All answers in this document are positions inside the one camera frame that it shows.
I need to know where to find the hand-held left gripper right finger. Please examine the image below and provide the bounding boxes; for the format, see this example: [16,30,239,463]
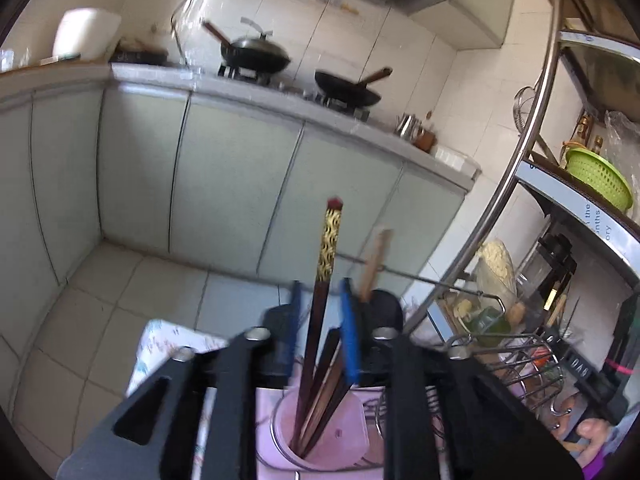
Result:
[339,278,583,480]

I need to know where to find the stainless steel shelf rack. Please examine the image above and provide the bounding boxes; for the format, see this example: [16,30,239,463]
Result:
[402,0,640,342]

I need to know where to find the dark round pan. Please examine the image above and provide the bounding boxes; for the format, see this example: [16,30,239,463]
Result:
[109,47,169,67]

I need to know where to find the gold patterned dark chopstick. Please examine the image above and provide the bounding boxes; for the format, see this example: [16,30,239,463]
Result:
[292,197,346,450]

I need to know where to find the patterned white tablecloth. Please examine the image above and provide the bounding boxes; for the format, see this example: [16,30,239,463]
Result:
[125,319,236,480]

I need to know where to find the person's purple clothing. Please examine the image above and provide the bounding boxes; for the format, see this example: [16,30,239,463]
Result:
[579,452,608,480]

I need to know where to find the black frying pan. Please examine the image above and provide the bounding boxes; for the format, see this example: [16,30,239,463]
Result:
[313,66,394,109]

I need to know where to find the person's right hand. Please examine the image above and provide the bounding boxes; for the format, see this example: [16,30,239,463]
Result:
[554,394,622,462]

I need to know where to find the white container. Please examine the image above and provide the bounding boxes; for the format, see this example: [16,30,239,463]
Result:
[431,144,482,173]

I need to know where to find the black wok with lid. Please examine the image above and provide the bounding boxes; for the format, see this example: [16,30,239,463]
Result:
[201,16,292,74]

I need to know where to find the gas stove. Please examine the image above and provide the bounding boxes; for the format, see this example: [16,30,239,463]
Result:
[216,64,372,122]

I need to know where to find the white rice cooker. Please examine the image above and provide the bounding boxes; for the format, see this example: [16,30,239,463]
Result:
[52,7,123,61]

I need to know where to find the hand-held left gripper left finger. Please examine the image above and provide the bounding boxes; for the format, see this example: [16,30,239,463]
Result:
[55,281,304,480]

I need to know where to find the dark brown chopstick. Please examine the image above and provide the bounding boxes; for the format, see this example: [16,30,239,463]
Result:
[302,360,354,457]
[299,327,344,454]

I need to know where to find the pink drainer tray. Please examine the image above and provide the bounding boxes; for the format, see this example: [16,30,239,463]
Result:
[254,386,387,480]

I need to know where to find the wooden handle utensil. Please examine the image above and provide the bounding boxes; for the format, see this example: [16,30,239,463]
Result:
[359,229,394,304]

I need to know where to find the grey kitchen counter cabinet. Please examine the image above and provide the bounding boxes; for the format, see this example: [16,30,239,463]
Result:
[0,61,482,302]

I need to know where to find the wire strainer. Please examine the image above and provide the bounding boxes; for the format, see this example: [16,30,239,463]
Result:
[512,85,539,134]

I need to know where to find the clear plastic bag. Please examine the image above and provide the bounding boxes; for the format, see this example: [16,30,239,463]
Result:
[604,109,640,182]

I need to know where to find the wall cabinet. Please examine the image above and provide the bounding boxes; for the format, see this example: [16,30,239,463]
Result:
[409,0,519,52]

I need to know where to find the pink utensil holder cup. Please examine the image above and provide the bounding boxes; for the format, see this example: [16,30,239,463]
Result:
[270,385,370,474]

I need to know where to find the small metal kettle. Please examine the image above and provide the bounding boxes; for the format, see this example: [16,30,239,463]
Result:
[396,113,422,139]

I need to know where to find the bag of pale noodles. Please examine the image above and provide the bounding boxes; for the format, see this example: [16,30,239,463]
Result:
[474,239,517,302]

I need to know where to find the green plastic basket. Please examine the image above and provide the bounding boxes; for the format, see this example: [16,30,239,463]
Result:
[564,146,634,212]

